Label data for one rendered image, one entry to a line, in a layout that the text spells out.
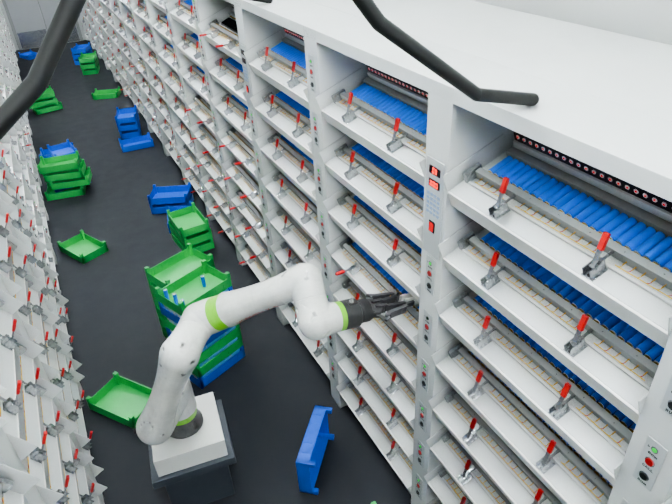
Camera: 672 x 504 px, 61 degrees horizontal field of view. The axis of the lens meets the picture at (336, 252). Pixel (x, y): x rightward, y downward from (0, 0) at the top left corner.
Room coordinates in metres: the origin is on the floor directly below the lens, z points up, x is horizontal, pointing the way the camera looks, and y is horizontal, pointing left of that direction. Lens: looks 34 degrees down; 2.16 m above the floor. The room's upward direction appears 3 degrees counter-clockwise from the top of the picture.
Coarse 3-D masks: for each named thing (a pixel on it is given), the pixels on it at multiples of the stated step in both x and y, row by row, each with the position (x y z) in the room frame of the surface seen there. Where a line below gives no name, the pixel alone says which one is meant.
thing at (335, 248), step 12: (336, 240) 1.87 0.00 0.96; (348, 240) 1.88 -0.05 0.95; (336, 252) 1.86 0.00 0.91; (336, 264) 1.85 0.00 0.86; (348, 264) 1.78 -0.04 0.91; (348, 276) 1.75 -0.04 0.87; (360, 276) 1.69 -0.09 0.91; (360, 288) 1.66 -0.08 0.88; (372, 288) 1.62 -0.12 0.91; (396, 324) 1.43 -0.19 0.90; (408, 324) 1.41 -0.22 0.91; (408, 336) 1.36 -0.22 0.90
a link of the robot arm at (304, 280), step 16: (288, 272) 1.40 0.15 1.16; (304, 272) 1.37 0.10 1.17; (320, 272) 1.40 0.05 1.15; (240, 288) 1.47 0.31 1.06; (256, 288) 1.42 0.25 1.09; (272, 288) 1.39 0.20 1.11; (288, 288) 1.36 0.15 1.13; (304, 288) 1.34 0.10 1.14; (320, 288) 1.35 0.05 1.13; (224, 304) 1.42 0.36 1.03; (240, 304) 1.40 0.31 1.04; (256, 304) 1.39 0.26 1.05; (272, 304) 1.38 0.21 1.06; (224, 320) 1.40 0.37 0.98; (240, 320) 1.40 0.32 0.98
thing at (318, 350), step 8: (288, 304) 2.49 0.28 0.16; (288, 312) 2.46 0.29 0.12; (288, 320) 2.41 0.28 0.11; (296, 320) 2.37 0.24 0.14; (296, 328) 2.33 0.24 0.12; (304, 336) 2.26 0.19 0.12; (312, 344) 2.19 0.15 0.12; (320, 344) 2.18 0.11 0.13; (312, 352) 2.14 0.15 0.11; (320, 352) 2.12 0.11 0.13; (320, 360) 2.08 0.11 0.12; (328, 360) 2.06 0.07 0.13; (328, 368) 2.01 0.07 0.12; (328, 376) 1.94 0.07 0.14
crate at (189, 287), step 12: (204, 264) 2.37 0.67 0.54; (192, 276) 2.33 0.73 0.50; (204, 276) 2.35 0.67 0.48; (216, 276) 2.34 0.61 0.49; (228, 276) 2.25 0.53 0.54; (156, 288) 2.17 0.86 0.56; (168, 288) 2.22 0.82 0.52; (180, 288) 2.26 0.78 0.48; (192, 288) 2.25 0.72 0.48; (204, 288) 2.25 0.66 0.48; (216, 288) 2.19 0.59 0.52; (168, 300) 2.10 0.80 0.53; (180, 300) 2.06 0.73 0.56; (192, 300) 2.09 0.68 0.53; (180, 312) 2.05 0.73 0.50
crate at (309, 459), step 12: (324, 408) 1.69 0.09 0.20; (312, 420) 1.63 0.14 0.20; (324, 420) 1.70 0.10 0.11; (312, 432) 1.57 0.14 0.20; (324, 432) 1.71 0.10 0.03; (312, 444) 1.51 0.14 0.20; (324, 444) 1.66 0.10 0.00; (300, 456) 1.45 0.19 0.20; (312, 456) 1.60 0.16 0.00; (300, 468) 1.42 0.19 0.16; (312, 468) 1.54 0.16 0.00; (300, 480) 1.43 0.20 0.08; (312, 480) 1.48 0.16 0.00; (312, 492) 1.41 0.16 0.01
